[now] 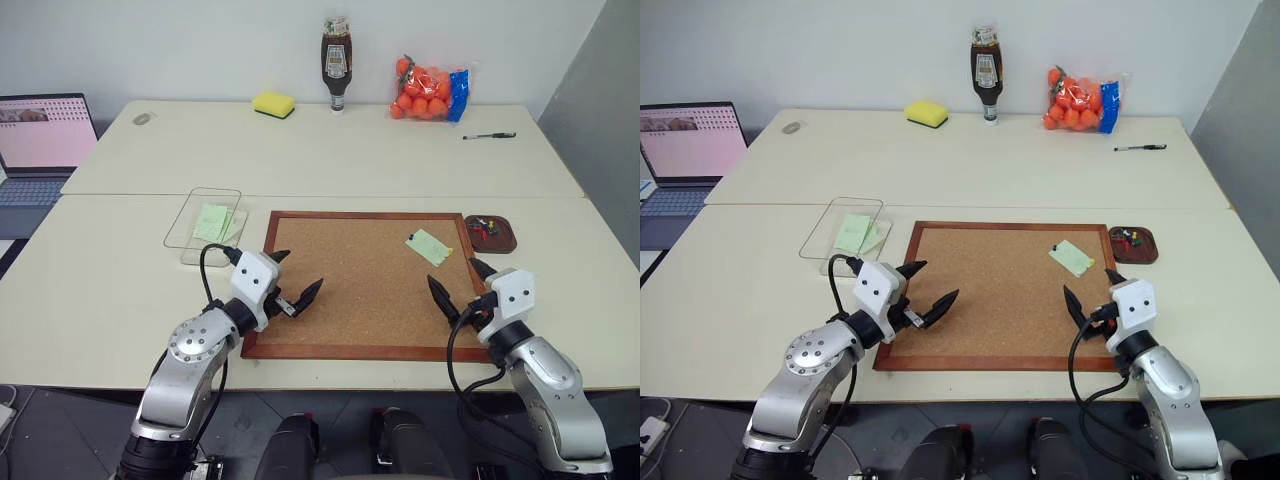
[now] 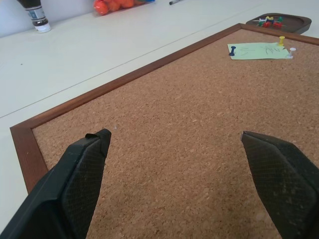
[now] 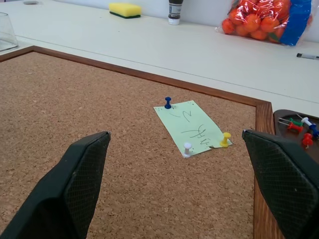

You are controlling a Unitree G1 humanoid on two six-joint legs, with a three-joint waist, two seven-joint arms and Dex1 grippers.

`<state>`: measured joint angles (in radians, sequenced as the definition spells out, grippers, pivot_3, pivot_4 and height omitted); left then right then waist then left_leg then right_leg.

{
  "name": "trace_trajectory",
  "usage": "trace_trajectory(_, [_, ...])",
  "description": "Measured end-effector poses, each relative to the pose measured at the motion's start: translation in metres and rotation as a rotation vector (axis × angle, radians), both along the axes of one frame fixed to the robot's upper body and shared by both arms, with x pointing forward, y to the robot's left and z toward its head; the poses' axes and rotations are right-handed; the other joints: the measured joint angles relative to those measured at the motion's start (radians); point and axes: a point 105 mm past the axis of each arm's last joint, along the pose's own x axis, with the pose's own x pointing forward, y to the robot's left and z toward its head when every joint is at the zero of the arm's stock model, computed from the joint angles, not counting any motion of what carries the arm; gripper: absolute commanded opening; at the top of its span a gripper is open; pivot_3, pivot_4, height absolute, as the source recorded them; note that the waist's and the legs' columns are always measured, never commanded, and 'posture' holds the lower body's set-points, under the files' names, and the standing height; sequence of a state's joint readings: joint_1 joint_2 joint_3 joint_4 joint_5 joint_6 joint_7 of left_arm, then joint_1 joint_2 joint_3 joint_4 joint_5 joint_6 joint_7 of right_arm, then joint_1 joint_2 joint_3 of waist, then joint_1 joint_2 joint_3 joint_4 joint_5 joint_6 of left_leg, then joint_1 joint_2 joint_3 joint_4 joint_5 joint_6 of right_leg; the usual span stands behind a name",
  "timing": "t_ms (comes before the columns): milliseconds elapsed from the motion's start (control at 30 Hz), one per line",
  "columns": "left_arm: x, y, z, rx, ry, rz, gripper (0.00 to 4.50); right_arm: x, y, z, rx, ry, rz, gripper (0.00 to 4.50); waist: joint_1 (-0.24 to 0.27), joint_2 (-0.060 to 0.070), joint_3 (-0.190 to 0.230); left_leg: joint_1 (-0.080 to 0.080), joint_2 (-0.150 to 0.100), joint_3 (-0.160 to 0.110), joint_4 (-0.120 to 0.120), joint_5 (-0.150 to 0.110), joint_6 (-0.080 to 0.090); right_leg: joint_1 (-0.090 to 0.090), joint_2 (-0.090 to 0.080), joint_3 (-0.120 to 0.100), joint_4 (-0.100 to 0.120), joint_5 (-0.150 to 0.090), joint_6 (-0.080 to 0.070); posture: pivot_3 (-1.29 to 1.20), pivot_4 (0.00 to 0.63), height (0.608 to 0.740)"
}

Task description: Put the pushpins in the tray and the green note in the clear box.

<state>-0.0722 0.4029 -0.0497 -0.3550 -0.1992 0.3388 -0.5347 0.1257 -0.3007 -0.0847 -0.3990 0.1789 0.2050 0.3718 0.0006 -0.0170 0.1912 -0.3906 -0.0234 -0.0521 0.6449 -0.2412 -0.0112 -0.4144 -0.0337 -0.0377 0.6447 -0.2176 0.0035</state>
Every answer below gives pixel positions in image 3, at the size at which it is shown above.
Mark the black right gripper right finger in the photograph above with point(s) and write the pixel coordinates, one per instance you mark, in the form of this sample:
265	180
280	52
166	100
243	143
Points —
284	179

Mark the yellow push pin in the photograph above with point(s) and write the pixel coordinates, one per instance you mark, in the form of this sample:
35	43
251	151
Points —
225	139

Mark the blue push pin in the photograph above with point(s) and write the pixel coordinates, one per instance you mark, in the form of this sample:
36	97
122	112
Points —
314	129
168	102

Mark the green push pin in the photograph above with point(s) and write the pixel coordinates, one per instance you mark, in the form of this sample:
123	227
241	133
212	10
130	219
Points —
295	122

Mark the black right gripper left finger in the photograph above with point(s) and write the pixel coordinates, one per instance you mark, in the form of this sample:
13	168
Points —
62	194

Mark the black white bottle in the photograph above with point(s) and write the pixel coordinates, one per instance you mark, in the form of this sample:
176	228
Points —
174	12

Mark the cork board with wooden frame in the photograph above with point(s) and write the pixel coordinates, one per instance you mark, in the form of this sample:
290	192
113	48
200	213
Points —
99	119

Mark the white push pin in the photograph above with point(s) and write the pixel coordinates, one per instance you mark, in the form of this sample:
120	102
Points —
306	121
187	149

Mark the black marker pen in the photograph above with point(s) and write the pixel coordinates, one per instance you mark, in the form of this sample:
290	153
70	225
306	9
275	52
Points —
307	55

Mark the dark brown wooden tray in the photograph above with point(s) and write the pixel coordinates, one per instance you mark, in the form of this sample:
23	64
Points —
286	124

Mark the light green paper note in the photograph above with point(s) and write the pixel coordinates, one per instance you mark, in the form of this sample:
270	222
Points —
192	124

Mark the bag of oranges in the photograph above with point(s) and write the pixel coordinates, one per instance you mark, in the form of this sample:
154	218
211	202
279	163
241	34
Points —
264	20

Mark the clear glass container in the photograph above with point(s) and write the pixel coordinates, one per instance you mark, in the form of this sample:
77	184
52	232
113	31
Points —
6	32

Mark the yellow green sponge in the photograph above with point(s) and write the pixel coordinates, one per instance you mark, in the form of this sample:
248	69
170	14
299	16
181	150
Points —
124	10

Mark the red push pin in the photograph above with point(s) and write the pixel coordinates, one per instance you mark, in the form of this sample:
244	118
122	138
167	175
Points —
307	139
295	127

